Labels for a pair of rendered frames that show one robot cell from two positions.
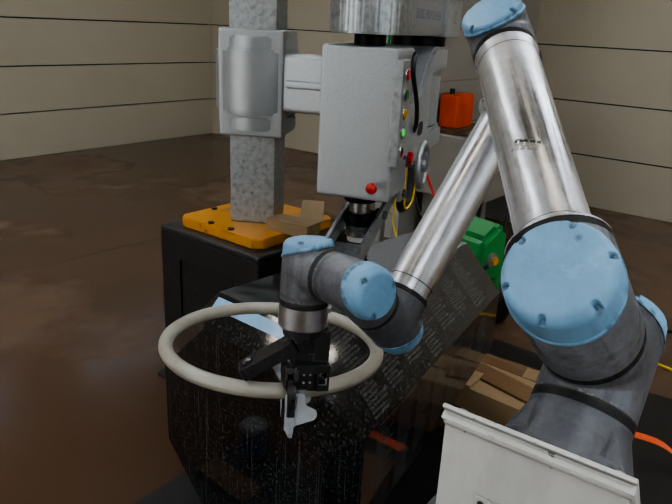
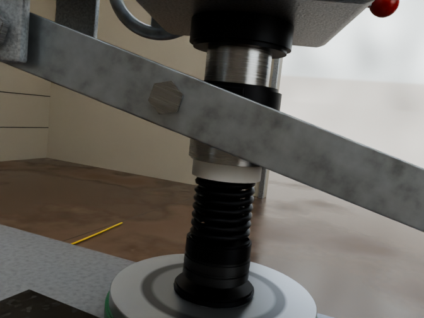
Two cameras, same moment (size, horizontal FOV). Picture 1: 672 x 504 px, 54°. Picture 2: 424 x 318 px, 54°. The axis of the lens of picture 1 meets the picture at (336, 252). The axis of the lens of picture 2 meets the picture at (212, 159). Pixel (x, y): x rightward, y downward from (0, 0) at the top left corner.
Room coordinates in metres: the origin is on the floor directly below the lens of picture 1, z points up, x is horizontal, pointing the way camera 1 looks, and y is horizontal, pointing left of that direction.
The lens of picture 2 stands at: (2.02, 0.33, 1.04)
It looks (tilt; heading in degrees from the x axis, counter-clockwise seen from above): 7 degrees down; 257
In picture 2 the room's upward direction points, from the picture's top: 6 degrees clockwise
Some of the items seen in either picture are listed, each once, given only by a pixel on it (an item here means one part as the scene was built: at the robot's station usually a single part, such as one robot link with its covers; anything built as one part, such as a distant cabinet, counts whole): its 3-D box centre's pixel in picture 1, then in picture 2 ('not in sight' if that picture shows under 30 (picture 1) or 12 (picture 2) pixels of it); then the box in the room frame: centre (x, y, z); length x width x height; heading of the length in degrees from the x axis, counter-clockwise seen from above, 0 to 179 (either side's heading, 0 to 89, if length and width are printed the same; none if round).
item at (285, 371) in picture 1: (304, 357); not in sight; (1.08, 0.05, 1.01); 0.09 x 0.08 x 0.12; 103
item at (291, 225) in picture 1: (293, 225); not in sight; (2.56, 0.18, 0.81); 0.20 x 0.10 x 0.05; 61
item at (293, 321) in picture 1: (302, 315); not in sight; (1.09, 0.06, 1.09); 0.10 x 0.09 x 0.05; 13
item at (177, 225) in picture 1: (257, 302); not in sight; (2.75, 0.35, 0.37); 0.66 x 0.66 x 0.74; 53
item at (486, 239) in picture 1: (475, 246); not in sight; (3.52, -0.79, 0.43); 0.35 x 0.35 x 0.87; 38
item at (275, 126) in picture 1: (258, 81); not in sight; (2.75, 0.35, 1.36); 0.35 x 0.35 x 0.41
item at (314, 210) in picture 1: (312, 211); not in sight; (2.78, 0.11, 0.80); 0.20 x 0.10 x 0.05; 0
